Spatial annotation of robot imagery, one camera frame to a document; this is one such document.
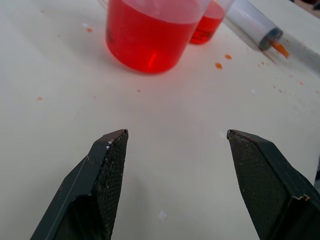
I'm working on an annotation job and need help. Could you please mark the clear plastic syringe orange tip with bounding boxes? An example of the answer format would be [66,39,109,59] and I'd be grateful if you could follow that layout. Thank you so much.
[216,0,290,60]

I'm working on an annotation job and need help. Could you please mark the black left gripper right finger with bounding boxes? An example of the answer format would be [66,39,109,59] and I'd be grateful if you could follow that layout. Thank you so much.
[226,129,320,240]

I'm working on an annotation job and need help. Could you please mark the large beaker of red liquid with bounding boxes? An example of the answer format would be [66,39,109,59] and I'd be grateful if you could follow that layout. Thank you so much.
[105,0,210,74]

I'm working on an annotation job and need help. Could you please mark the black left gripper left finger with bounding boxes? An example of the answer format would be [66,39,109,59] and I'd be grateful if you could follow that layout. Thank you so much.
[30,128,130,240]

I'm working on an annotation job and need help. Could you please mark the small beaker of red liquid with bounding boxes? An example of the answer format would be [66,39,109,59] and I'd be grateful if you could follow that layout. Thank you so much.
[188,0,226,46]

